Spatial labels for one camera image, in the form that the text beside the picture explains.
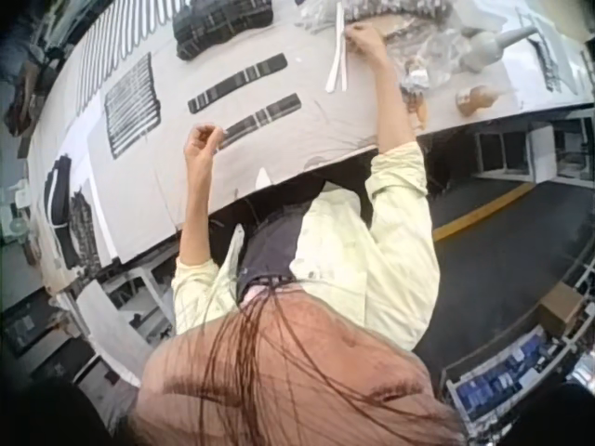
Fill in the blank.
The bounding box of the person's left hand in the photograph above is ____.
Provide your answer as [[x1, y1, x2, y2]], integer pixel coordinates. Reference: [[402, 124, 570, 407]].
[[183, 123, 227, 177]]

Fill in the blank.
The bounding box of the person's right hand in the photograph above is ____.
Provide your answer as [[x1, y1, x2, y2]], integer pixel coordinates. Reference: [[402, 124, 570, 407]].
[[343, 22, 390, 64]]

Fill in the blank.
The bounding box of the plaid fabric heap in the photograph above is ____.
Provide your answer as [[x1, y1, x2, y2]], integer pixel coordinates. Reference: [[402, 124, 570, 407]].
[[341, 0, 450, 24]]

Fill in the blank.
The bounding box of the plaid fabric strip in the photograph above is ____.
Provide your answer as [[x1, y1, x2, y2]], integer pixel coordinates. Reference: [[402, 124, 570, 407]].
[[187, 52, 290, 115], [215, 92, 304, 152]]

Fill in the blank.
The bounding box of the clear plastic bag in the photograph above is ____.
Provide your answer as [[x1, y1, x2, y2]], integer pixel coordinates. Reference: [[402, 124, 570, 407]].
[[385, 18, 475, 89]]

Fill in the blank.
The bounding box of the small orange bottle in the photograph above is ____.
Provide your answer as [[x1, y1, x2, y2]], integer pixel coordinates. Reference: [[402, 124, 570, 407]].
[[401, 59, 431, 127]]

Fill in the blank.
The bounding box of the stack of plaid fabric pieces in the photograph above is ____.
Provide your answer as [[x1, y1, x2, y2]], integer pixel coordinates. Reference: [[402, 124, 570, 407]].
[[171, 0, 275, 61]]

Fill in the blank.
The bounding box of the row of white strips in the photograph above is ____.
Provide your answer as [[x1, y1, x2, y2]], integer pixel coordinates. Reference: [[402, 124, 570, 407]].
[[73, 0, 187, 112]]

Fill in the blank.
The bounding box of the white spray bottle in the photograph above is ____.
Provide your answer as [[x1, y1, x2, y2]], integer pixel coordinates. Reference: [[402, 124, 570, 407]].
[[463, 23, 536, 74]]

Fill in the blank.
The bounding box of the pile of plaid cloth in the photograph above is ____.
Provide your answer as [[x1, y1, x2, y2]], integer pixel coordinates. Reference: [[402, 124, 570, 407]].
[[69, 185, 104, 273]]

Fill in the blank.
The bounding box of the dark folded garment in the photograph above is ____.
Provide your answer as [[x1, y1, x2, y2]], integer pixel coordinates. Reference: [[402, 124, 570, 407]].
[[44, 155, 78, 269]]

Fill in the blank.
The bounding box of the white sheet with dark strips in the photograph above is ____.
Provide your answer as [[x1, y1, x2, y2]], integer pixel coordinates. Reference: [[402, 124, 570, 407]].
[[513, 8, 588, 112]]

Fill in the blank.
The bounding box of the white shelf unit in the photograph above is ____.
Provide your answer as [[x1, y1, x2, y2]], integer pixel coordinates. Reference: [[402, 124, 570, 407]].
[[471, 115, 595, 187]]

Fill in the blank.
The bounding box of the cardboard box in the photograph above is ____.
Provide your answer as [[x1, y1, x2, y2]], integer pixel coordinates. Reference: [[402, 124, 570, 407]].
[[537, 281, 585, 339]]

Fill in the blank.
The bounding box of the crate of blue packets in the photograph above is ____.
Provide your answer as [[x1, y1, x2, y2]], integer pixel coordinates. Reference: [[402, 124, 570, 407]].
[[439, 320, 566, 424]]

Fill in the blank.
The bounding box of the white table frame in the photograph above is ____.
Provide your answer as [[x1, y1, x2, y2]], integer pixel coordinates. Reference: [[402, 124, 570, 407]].
[[55, 253, 180, 389]]

